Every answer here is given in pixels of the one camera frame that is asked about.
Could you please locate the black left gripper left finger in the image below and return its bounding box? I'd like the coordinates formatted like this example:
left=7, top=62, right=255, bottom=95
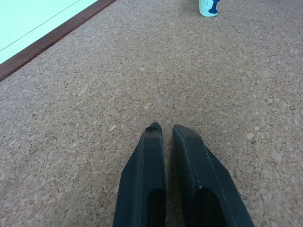
left=112, top=122, right=167, bottom=227

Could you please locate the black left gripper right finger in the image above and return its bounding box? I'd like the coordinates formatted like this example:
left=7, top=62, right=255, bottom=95
left=173, top=124, right=255, bottom=227

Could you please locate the white cup with blue print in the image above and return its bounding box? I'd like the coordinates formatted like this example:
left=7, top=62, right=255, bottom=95
left=198, top=0, right=218, bottom=17

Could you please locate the blue pushpin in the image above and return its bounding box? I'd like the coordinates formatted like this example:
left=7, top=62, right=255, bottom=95
left=208, top=0, right=221, bottom=14

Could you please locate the cork board with wooden frame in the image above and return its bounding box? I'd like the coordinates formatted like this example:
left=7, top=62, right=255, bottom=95
left=0, top=0, right=303, bottom=227

